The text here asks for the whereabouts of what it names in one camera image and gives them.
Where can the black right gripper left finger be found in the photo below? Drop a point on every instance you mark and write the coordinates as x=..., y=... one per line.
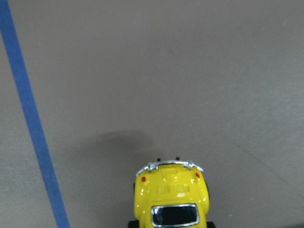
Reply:
x=133, y=224

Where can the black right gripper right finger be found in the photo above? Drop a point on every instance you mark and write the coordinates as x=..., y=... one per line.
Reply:
x=210, y=224

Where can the yellow beetle toy car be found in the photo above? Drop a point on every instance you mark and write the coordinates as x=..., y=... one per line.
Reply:
x=171, y=194

